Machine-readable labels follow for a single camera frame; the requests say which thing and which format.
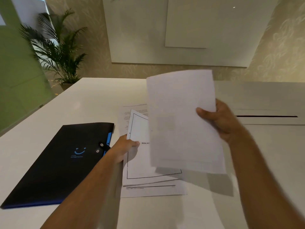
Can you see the person's left hand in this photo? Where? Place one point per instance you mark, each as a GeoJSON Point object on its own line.
{"type": "Point", "coordinates": [119, 151]}

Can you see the person's right hand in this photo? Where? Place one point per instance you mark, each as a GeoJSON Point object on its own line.
{"type": "Point", "coordinates": [226, 124]}

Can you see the black folder with smiley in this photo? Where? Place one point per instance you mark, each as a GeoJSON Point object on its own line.
{"type": "Point", "coordinates": [47, 169]}

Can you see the person's left forearm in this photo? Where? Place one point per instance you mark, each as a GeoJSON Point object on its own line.
{"type": "Point", "coordinates": [83, 200]}

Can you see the person's right forearm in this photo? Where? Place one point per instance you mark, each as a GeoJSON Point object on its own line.
{"type": "Point", "coordinates": [267, 188]}

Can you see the beige plant pot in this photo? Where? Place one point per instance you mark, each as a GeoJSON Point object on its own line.
{"type": "Point", "coordinates": [65, 86]}

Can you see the green palm plant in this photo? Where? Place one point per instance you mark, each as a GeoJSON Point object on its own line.
{"type": "Point", "coordinates": [64, 66]}

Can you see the small white wall panel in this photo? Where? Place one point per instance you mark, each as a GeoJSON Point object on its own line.
{"type": "Point", "coordinates": [185, 23]}

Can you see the large white wall board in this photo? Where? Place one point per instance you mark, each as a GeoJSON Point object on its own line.
{"type": "Point", "coordinates": [133, 33]}

